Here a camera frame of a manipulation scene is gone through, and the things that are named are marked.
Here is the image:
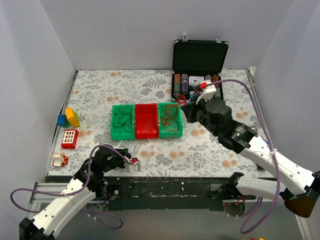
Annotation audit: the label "white wire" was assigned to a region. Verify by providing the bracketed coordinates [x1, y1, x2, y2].
[138, 149, 161, 173]

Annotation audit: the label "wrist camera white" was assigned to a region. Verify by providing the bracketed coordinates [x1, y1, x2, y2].
[124, 157, 141, 174]
[195, 80, 217, 105]

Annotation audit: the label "red bin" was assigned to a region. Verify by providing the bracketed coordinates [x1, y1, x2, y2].
[134, 103, 159, 139]

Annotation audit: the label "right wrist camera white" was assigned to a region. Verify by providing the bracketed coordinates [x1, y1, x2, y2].
[195, 80, 217, 105]

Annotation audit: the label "red white toy block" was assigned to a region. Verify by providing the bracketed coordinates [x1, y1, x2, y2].
[61, 129, 79, 149]

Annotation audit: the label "red wire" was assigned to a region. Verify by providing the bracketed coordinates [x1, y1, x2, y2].
[159, 104, 181, 133]

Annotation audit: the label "aluminium frame rail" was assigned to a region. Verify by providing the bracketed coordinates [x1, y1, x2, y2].
[29, 181, 301, 203]

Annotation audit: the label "stacked toy bricks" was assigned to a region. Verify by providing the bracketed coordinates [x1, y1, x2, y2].
[57, 107, 80, 129]

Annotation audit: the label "left green bin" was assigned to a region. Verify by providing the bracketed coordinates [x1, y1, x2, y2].
[109, 104, 136, 140]

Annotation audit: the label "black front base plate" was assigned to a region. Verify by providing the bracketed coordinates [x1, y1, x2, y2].
[77, 176, 258, 212]

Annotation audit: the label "small red white toy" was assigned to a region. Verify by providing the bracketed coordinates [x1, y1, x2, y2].
[52, 154, 69, 167]

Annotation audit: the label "green bin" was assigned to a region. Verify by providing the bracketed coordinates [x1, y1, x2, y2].
[157, 102, 183, 139]
[109, 104, 136, 140]

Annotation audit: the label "black wire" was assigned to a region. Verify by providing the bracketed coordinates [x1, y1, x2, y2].
[110, 104, 134, 134]

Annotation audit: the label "floral table mat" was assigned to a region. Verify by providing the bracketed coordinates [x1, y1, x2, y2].
[47, 70, 270, 178]

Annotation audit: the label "black poker chip case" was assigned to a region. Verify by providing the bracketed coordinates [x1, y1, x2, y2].
[171, 36, 229, 103]

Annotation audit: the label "purple cable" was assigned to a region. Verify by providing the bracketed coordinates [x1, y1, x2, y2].
[207, 78, 281, 235]
[9, 143, 136, 230]

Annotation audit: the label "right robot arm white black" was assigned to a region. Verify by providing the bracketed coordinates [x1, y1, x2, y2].
[181, 99, 320, 218]

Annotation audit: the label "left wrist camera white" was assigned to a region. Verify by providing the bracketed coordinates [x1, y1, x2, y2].
[124, 157, 141, 174]

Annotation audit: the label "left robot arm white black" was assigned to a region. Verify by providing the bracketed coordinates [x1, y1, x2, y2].
[19, 144, 131, 240]

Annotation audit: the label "wire bundle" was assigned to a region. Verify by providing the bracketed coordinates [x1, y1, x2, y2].
[159, 93, 187, 141]

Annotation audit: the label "right green bin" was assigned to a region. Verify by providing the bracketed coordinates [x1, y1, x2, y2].
[157, 102, 183, 139]

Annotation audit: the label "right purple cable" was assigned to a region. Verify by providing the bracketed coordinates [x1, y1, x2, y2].
[207, 78, 281, 235]

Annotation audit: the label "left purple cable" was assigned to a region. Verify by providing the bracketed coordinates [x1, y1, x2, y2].
[9, 143, 136, 230]

